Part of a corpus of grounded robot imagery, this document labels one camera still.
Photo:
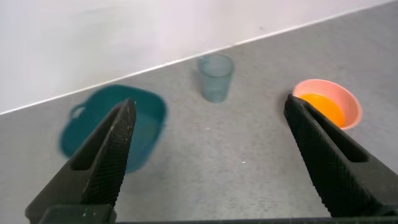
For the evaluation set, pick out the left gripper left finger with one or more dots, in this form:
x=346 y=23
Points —
x=102 y=174

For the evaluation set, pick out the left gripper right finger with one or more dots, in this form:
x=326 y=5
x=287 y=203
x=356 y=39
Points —
x=339 y=174

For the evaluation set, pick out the clear plastic cup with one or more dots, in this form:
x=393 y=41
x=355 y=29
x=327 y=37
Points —
x=216 y=79

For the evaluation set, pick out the pink bowl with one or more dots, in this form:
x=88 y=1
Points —
x=348 y=99

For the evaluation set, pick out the teal plastic basin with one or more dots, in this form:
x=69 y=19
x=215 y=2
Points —
x=149 y=124

